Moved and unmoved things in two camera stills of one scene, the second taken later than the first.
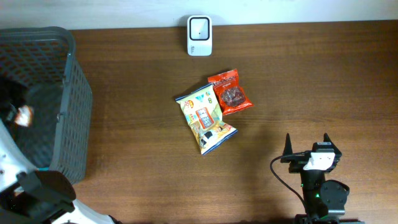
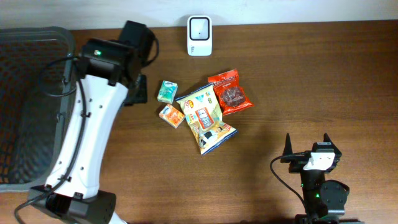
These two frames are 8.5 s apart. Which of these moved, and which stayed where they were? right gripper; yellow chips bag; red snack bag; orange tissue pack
Moved: orange tissue pack
Stayed: red snack bag; right gripper; yellow chips bag
